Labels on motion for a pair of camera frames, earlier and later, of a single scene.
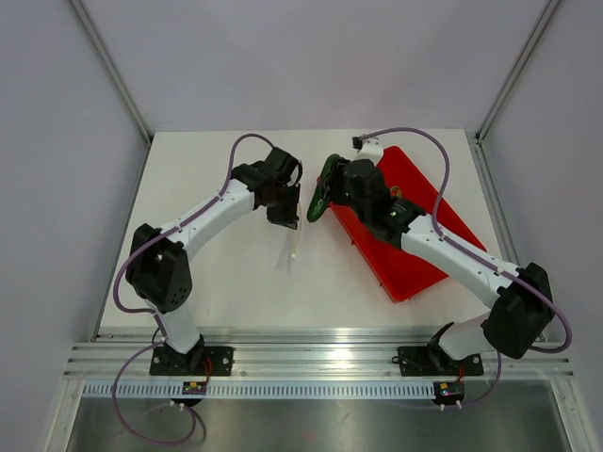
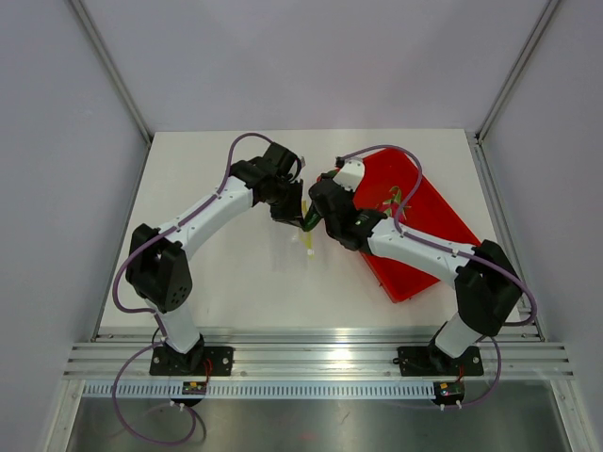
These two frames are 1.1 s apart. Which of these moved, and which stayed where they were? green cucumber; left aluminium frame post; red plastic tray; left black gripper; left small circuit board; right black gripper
Moved: right black gripper; green cucumber
Stayed: left aluminium frame post; left black gripper; red plastic tray; left small circuit board
